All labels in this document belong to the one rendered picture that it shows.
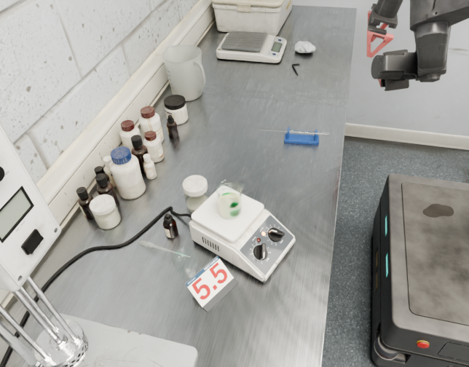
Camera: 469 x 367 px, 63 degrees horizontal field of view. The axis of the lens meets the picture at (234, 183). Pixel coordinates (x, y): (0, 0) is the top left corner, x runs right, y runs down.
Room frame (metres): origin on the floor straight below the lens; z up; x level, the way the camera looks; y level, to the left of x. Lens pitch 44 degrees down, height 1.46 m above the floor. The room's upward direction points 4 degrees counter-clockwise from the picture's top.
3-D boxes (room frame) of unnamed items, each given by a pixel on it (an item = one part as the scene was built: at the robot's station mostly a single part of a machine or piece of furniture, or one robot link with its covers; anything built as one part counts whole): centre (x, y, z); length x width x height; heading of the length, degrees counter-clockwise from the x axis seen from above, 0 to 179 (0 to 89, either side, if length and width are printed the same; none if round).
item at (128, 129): (0.89, 0.29, 0.80); 0.06 x 0.06 x 0.10
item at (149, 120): (0.94, 0.23, 0.80); 0.06 x 0.06 x 0.11
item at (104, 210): (0.62, 0.31, 0.78); 0.06 x 0.06 x 0.07
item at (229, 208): (0.55, 0.01, 0.87); 0.06 x 0.05 x 0.08; 98
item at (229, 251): (0.54, 0.00, 0.79); 0.22 x 0.13 x 0.08; 51
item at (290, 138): (0.89, -0.20, 0.77); 0.10 x 0.03 x 0.04; 78
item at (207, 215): (0.55, 0.02, 0.83); 0.12 x 0.12 x 0.01; 51
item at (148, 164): (0.77, 0.22, 0.79); 0.03 x 0.03 x 0.07
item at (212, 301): (0.42, 0.06, 0.77); 0.09 x 0.06 x 0.04; 134
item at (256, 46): (1.49, -0.11, 0.77); 0.26 x 0.19 x 0.05; 73
